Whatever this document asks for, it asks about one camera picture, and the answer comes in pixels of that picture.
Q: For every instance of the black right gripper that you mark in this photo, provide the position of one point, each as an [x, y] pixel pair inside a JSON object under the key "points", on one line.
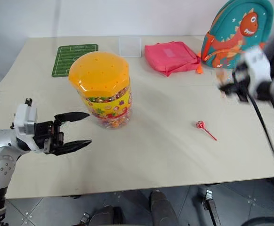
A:
{"points": [[241, 81]]}

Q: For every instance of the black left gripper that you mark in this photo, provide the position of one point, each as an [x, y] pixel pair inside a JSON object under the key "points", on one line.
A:
{"points": [[46, 134]]}

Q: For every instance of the clear plastic lollipop jar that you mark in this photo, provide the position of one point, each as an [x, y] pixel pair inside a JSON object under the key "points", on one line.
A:
{"points": [[111, 110]]}

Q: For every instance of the orange jar lid with holes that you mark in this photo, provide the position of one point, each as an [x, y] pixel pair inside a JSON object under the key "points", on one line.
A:
{"points": [[98, 73]]}

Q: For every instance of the orange zipper pull tab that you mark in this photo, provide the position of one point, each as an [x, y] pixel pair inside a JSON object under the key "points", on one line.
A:
{"points": [[199, 69]]}

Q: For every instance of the red wrapped lollipop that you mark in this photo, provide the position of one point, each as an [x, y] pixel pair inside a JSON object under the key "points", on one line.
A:
{"points": [[201, 125]]}

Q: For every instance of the teal dinosaur backpack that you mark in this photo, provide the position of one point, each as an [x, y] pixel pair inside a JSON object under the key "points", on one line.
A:
{"points": [[236, 30]]}

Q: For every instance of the pink fabric bag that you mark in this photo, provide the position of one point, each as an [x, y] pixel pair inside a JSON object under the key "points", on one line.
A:
{"points": [[170, 57]]}

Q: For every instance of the green soccer field mat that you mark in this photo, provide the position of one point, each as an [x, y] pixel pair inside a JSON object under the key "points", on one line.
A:
{"points": [[70, 58]]}

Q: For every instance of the dark rounded shape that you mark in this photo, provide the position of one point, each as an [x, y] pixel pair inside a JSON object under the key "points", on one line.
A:
{"points": [[105, 216], [163, 209]]}

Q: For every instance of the clear plastic box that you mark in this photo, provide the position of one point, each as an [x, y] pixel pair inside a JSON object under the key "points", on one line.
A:
{"points": [[130, 47]]}

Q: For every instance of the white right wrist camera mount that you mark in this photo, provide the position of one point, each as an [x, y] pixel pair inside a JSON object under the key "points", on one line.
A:
{"points": [[259, 68]]}

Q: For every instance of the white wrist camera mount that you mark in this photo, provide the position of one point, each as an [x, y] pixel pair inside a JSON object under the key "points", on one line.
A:
{"points": [[259, 68], [26, 118]]}

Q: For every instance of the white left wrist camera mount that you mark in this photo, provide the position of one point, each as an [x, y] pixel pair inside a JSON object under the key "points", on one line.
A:
{"points": [[26, 118]]}

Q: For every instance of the metal table leg bracket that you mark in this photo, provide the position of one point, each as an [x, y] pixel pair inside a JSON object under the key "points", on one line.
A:
{"points": [[211, 204]]}

